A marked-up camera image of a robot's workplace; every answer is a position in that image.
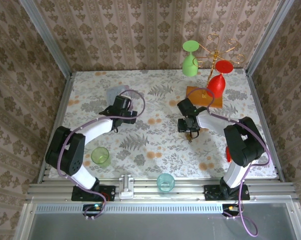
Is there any blue cartoon tin box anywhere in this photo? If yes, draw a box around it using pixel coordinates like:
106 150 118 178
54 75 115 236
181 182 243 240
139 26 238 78
105 84 141 130

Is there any floral tablecloth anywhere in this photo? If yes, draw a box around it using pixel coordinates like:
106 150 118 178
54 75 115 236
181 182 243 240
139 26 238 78
49 69 278 180

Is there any red wine glass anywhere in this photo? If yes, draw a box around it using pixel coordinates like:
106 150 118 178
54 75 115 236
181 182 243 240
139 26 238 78
205 59 234 98

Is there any green wine glass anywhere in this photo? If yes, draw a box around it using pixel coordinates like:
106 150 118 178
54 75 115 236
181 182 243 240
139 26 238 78
181 39 200 77

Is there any green plastic cup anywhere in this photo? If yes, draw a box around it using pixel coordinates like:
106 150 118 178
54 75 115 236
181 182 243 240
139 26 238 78
90 146 112 167

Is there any teal glass cup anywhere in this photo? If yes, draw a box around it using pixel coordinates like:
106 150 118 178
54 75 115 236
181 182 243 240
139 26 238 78
156 173 176 195

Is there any small black connector board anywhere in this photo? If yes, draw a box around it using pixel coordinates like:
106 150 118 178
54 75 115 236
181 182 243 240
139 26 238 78
82 203 104 217
222 203 242 217

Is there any grey metal panel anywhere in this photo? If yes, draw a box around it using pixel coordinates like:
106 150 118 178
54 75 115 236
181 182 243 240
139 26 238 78
27 212 295 240

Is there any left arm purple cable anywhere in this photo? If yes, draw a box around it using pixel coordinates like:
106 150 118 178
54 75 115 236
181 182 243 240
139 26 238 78
57 89 146 220

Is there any gold wire rack wooden base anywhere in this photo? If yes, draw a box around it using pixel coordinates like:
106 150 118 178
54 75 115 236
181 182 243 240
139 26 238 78
185 33 246 109

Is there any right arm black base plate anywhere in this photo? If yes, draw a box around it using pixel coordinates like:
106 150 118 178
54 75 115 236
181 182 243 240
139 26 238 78
204 184 251 202

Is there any white latch bracket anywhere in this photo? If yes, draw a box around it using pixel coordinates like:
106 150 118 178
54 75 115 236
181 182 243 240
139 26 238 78
118 174 135 200

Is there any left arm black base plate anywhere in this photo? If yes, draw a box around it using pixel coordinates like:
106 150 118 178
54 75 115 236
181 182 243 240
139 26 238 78
71 185 116 202

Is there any grey slotted cable duct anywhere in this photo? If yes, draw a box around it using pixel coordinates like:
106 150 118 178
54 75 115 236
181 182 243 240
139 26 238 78
35 203 224 214

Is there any aluminium frame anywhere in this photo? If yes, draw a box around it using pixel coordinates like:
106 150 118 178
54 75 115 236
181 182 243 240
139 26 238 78
14 0 301 240

